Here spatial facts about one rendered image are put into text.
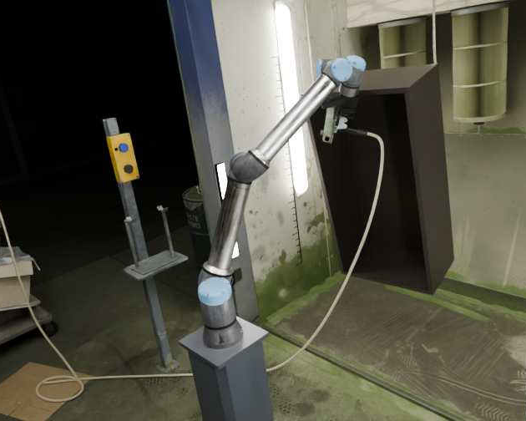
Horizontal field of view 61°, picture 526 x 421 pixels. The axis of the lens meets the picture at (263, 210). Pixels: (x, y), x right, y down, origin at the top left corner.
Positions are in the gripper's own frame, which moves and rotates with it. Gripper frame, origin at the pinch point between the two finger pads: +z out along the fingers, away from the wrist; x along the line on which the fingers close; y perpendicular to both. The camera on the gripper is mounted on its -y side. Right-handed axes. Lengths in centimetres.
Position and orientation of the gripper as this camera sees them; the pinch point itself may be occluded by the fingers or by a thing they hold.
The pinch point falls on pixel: (334, 128)
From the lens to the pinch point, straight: 231.2
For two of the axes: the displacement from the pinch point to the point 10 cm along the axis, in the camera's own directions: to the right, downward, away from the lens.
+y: 9.8, 1.9, -0.5
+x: 1.7, -6.8, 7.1
